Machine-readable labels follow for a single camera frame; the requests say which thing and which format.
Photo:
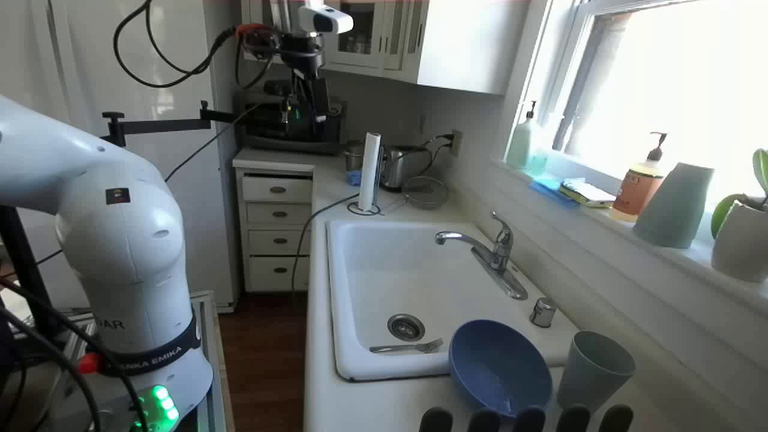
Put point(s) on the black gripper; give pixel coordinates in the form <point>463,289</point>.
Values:
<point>301,55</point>

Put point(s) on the blue bowl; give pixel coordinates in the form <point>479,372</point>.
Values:
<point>501,367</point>

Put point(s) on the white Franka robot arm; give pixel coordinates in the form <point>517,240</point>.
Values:
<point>120,240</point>

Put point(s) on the black plate rack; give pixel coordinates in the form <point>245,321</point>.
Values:
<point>529,421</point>

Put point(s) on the small metal kettle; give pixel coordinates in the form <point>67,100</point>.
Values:
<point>391,168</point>

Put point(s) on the white drawer cabinet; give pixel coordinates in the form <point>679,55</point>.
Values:
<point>277,231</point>

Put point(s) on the white kitchen sink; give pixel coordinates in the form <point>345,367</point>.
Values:
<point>384,272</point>

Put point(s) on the white-green soap pump bottle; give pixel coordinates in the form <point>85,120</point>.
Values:
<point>519,144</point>

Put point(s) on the small clear teal bottle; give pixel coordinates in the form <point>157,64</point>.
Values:
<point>539,158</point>

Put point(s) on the chrome sink faucet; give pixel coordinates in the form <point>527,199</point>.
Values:
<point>496,254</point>

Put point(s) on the blue sponge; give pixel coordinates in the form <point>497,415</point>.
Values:
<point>552,187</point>

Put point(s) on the metal spoon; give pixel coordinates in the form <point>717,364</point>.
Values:
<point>403,345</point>

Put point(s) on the yellow-green sponge stack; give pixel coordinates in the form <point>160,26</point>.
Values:
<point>589,192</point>

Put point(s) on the chrome sink sprayer cap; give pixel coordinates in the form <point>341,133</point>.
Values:
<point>544,312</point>

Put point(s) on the red round knob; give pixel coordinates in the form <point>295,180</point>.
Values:
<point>87,363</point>

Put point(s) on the orange soap pump bottle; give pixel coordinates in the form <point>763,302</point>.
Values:
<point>636,189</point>

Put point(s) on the teal ceramic vase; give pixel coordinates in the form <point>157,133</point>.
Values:
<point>675,206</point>

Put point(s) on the grey-green plastic cup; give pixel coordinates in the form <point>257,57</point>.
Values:
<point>593,372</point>

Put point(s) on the green house plant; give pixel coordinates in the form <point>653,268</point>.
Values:
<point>723,213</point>

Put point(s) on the white plant pot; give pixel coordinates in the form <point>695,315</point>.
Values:
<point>743,242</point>

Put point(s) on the wall power outlet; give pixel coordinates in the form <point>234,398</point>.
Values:
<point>454,141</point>

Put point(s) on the white glass-door wall cabinet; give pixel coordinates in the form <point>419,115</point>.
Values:
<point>457,39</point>

